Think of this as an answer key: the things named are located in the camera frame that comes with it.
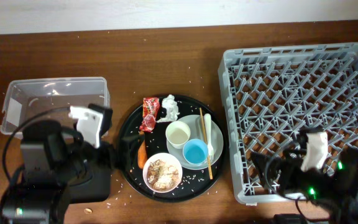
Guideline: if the white plastic cup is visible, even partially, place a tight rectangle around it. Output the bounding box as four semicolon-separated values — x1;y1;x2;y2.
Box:
165;121;191;149

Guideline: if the blue plastic cup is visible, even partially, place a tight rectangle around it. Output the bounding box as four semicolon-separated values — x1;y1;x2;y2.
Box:
183;139;208;166

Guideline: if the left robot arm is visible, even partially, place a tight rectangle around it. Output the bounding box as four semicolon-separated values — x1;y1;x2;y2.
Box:
0;104;117;223

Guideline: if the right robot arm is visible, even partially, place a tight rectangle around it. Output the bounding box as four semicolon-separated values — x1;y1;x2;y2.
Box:
250;148;358;223

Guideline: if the grey plastic dishwasher rack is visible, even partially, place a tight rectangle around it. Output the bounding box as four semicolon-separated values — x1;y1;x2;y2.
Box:
218;42;358;205

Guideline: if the black rectangular tray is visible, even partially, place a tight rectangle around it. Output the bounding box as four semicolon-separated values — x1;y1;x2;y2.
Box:
19;141;112;205

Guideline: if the orange carrot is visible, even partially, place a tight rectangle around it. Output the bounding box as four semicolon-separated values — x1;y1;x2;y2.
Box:
137;131;148;169

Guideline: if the peanut shell on table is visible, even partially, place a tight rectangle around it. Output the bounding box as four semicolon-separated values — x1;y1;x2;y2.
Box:
84;208;93;214

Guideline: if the white bowl with food scraps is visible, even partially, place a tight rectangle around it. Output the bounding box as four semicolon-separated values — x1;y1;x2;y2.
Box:
142;152;183;193

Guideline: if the red snack wrapper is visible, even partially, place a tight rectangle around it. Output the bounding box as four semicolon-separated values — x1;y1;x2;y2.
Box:
139;97;160;133

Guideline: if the round black tray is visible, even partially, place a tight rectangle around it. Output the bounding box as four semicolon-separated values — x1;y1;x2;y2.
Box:
117;95;229;202

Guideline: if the wooden chopstick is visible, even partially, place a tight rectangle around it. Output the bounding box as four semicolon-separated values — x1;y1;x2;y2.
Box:
200;108;213;180

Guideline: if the crumpled white tissue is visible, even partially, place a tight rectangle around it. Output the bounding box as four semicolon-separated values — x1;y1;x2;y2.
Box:
157;95;180;123

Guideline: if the white plastic fork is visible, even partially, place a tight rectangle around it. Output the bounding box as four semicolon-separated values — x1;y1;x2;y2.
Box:
204;113;214;162

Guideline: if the clear plastic bin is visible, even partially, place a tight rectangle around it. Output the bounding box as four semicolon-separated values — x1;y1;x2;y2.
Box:
0;77;110;135

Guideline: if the grey round plate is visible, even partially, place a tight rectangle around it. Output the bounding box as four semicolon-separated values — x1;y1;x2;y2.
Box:
166;114;224;170

